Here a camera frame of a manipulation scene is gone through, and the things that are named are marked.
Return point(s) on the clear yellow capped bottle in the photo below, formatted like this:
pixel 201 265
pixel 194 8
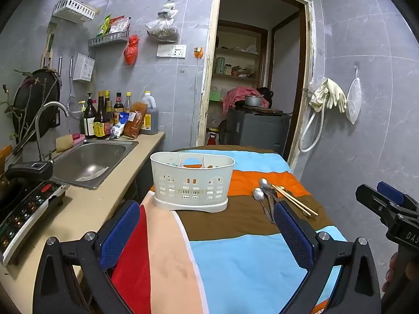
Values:
pixel 128 103

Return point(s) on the green thermos bottle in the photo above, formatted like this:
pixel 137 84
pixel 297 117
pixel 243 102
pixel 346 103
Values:
pixel 220 66

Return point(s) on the person's right hand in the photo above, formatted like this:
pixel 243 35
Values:
pixel 392 268

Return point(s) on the white wall socket panel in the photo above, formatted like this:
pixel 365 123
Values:
pixel 171 51

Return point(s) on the hanging metal peeler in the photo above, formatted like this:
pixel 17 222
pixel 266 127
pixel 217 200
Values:
pixel 60 72

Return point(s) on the wooden door frame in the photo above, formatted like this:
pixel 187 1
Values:
pixel 209 72

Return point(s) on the small white hanging box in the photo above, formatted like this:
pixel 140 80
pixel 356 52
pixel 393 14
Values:
pixel 84 68

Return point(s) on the hanging black wok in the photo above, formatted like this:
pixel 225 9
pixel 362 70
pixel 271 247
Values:
pixel 39 104

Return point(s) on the beige kitchen counter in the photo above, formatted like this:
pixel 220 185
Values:
pixel 88 209

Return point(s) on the orange plug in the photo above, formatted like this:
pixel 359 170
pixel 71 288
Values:
pixel 198 52

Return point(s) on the pink soap bar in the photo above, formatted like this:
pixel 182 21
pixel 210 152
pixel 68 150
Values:
pixel 78 136

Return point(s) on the white mesh bag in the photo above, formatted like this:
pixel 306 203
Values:
pixel 354 101

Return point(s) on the red plastic bag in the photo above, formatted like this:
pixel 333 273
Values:
pixel 131 50

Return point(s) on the yellow sponge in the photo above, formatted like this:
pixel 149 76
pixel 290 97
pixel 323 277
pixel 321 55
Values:
pixel 64 143

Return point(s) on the wooden chopstick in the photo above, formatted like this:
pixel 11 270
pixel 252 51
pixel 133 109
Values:
pixel 294 200
pixel 293 203

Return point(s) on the stainless steel sink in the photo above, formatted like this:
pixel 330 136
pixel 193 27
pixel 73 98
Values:
pixel 88 160

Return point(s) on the grey appliance cabinet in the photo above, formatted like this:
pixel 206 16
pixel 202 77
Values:
pixel 258 130

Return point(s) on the striped multicolour cloth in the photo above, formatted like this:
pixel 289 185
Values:
pixel 235 261

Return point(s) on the dry bare branch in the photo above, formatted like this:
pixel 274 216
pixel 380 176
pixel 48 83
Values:
pixel 23 111

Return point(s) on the hanging wooden spatula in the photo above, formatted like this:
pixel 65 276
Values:
pixel 49 49

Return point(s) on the red white seasoning packets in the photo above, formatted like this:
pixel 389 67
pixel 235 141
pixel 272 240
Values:
pixel 119 24

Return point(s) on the white slotted wall basket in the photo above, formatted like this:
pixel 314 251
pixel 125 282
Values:
pixel 73 10

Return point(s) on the cream rubber gloves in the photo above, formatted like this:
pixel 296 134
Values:
pixel 329 93

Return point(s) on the silver induction cooker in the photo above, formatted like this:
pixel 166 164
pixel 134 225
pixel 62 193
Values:
pixel 26 216

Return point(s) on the orange brown spice bag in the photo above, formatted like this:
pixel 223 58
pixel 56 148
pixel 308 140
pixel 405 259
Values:
pixel 136 121

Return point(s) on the red label sauce bottle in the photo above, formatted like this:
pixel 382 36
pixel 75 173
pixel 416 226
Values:
pixel 118 104

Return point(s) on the wooden cutting board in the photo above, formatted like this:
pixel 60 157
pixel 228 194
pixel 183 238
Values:
pixel 265 109

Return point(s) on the silver metal spoon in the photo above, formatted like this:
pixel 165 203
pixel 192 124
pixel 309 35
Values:
pixel 265 184
pixel 258 194

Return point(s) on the pink cloth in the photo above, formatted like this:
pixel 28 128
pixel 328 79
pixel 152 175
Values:
pixel 237 94

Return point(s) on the blue white packet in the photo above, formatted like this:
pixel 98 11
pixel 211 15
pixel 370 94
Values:
pixel 118 126

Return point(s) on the small metal pot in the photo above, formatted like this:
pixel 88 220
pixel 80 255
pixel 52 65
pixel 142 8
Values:
pixel 252 100

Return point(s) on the large dark vinegar jug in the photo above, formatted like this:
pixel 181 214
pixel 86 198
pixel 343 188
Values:
pixel 151 117

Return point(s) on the yellow capped sauce bottle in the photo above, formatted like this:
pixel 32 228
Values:
pixel 107 104

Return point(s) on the grey wall shelf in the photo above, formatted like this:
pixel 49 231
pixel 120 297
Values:
pixel 108 40

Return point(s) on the green box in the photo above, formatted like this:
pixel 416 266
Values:
pixel 216 96

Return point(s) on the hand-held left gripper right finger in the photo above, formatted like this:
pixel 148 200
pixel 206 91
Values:
pixel 293 238

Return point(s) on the clear bag of dried goods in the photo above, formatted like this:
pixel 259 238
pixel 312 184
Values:
pixel 163 27

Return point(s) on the red white plastic bottle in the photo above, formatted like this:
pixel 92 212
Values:
pixel 212 137

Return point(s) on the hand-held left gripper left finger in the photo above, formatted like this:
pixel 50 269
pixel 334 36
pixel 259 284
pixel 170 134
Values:
pixel 119 232

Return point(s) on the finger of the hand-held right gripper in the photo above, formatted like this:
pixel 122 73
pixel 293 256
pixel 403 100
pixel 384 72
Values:
pixel 389 192
pixel 373 201

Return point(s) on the wooden shelf unit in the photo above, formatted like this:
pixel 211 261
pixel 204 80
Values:
pixel 239 50

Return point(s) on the white plastic utensil basket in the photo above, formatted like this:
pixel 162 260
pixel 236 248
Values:
pixel 191 186

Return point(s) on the curved steel faucet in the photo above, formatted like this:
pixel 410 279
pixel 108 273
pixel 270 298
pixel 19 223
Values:
pixel 49 106

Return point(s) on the yellow green snack packet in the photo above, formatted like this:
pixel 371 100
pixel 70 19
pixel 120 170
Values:
pixel 104 26

